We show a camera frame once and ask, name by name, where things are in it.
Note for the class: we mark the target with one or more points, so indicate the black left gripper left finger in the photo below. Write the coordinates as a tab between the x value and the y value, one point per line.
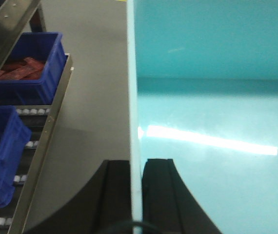
103	201

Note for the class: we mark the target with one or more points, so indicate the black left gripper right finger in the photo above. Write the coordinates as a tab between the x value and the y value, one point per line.
168	204

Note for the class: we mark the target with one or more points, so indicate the light teal plastic bin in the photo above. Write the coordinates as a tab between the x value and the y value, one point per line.
203	82

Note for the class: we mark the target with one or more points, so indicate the near blue bin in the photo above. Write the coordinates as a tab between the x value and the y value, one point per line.
14	135

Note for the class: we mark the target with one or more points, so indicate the blue bin with red packages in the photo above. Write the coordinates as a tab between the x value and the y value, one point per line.
45	46

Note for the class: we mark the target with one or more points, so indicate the red packages in bin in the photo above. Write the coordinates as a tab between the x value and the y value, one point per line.
27	68

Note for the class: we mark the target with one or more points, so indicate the white roller track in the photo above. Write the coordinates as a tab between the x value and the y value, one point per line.
8	210

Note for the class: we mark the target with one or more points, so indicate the steel rack side rail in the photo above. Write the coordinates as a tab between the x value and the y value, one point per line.
48	136

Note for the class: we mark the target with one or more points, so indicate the steel upper rack rail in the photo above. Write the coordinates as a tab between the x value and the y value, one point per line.
14	16

